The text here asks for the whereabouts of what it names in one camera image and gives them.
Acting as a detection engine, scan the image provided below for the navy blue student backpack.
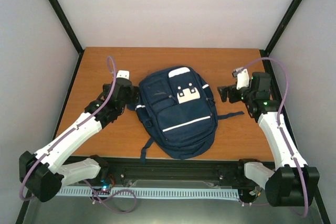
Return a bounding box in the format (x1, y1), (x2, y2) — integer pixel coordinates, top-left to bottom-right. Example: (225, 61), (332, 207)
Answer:
(127, 66), (244, 163)

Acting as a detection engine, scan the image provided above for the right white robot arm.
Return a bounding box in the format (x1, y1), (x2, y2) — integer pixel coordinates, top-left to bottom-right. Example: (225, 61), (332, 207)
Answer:
(217, 68), (320, 208)

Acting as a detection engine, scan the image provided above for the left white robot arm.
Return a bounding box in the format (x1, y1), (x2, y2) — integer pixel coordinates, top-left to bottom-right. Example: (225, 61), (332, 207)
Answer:
(19, 71), (139, 202)

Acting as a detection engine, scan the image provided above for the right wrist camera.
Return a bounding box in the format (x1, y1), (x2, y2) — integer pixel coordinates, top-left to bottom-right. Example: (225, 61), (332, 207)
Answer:
(232, 67), (250, 90)

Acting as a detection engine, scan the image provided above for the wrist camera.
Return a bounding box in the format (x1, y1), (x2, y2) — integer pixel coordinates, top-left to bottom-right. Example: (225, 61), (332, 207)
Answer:
(116, 70), (130, 80)
(232, 67), (250, 90)

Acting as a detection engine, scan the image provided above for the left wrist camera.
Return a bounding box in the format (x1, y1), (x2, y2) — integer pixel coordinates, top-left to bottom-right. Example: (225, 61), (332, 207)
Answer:
(116, 70), (130, 80)

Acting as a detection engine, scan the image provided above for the black aluminium frame base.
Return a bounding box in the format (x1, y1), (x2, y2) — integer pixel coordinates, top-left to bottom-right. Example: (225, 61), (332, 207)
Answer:
(15, 49), (331, 224)

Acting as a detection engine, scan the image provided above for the light blue slotted cable duct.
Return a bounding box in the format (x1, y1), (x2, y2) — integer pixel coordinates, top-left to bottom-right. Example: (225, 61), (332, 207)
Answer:
(57, 186), (239, 201)

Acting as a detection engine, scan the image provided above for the left black frame post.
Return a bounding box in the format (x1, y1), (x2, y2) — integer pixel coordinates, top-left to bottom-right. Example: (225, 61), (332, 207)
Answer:
(48, 0), (85, 56)

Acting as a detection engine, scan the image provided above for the black frame post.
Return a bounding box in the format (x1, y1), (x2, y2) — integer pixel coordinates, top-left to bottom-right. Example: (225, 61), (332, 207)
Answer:
(265, 0), (303, 56)
(48, 0), (85, 56)

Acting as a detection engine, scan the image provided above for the right black frame post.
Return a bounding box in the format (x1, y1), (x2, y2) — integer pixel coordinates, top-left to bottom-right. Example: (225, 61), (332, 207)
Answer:
(265, 0), (303, 56)

